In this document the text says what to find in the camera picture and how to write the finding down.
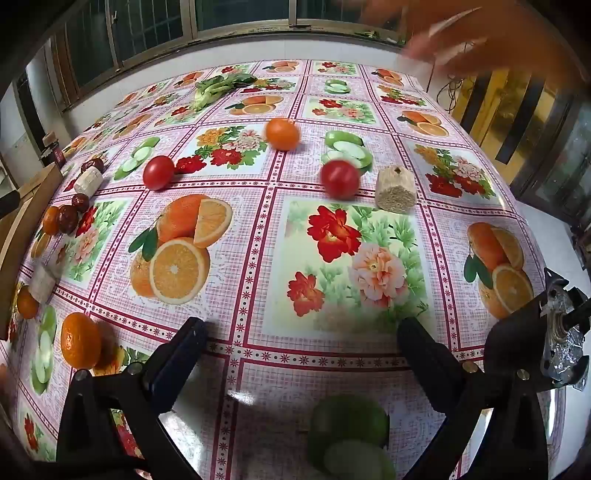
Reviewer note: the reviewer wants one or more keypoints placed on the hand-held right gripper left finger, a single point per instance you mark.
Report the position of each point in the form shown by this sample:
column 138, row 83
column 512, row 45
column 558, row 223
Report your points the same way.
column 178, row 369

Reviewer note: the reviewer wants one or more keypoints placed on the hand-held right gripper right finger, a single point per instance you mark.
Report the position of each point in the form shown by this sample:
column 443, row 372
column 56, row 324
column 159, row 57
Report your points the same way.
column 422, row 360

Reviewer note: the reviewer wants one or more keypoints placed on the orange mandarin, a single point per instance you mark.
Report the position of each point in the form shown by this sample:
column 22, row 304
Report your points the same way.
column 282, row 134
column 81, row 340
column 27, row 302

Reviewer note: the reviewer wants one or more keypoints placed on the dark red date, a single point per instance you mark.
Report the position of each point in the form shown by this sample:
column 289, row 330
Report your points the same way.
column 94, row 164
column 68, row 218
column 81, row 201

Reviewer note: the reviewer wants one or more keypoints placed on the small dull orange fruit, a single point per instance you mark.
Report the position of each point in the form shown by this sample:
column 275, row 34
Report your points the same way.
column 51, row 219

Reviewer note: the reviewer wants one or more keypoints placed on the red tomato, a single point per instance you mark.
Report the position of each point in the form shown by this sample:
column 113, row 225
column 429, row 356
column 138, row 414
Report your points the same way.
column 157, row 172
column 340, row 179

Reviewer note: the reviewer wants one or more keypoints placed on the brown cardboard box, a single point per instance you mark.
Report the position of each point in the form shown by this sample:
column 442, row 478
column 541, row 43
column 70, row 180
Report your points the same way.
column 18, row 230

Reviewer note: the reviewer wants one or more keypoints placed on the floral fruit printed tablecloth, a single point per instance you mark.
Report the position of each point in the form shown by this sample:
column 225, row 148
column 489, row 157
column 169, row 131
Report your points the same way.
column 258, row 258

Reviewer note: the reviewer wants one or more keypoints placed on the dark glass cabinet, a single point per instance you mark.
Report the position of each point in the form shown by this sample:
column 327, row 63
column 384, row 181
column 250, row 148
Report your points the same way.
column 554, row 152

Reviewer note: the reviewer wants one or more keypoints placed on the dark jar with red label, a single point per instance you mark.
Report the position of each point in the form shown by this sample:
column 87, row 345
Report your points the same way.
column 57, row 154

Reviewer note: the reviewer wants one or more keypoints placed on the yellow and black door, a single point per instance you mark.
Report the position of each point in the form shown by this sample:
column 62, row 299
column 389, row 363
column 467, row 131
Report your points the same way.
column 498, row 106

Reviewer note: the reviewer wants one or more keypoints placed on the green leafy vegetable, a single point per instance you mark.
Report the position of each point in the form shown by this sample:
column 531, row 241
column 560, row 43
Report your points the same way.
column 217, row 87

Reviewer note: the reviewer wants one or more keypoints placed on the black metal motor mount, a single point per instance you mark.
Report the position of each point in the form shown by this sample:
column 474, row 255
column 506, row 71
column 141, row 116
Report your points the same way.
column 517, row 337

